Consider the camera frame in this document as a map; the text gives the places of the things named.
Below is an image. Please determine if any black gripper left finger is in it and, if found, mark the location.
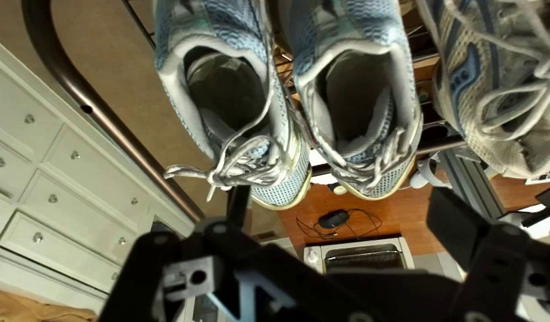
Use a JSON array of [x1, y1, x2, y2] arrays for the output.
[[97, 184, 373, 322]]

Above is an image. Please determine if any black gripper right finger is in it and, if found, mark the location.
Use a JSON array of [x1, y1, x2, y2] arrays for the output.
[[425, 186, 550, 322]]

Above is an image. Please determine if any blue grey mesh sneaker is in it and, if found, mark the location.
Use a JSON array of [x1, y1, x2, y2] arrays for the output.
[[276, 0, 427, 204], [151, 0, 316, 212]]

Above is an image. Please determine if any black white computer keyboard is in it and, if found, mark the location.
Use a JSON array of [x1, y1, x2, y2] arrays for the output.
[[524, 162, 550, 187]]

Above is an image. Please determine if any brown wooden dining table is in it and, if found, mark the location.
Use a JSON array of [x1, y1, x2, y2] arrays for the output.
[[276, 171, 550, 259]]

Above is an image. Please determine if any tan crumpled cloth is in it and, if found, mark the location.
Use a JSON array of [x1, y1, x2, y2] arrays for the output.
[[0, 286, 83, 322]]

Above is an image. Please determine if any white toaster oven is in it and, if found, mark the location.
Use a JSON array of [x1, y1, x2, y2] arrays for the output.
[[301, 234, 418, 277]]

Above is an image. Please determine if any white sideboard cabinet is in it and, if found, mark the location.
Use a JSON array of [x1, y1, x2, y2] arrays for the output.
[[0, 30, 199, 313]]

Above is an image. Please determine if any black computer mouse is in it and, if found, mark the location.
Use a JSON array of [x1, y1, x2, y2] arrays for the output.
[[294, 204, 386, 241]]

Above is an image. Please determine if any white grey striped sneaker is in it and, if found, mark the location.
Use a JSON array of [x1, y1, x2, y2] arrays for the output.
[[412, 0, 550, 182]]

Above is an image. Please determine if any black metal shoe rack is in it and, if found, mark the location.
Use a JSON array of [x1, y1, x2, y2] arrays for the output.
[[20, 0, 468, 223]]

